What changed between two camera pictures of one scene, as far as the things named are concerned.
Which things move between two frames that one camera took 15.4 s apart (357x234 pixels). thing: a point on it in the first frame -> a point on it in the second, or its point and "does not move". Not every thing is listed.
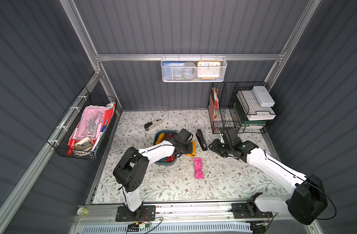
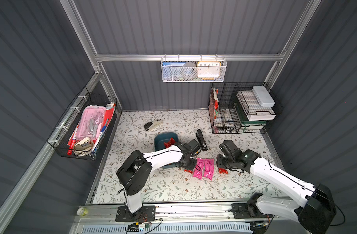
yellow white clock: (208, 69) does not move
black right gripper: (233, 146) -> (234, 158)
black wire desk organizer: (245, 107) does not move
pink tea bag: (198, 168) does not move
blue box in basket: (172, 71) does not move
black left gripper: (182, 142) -> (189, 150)
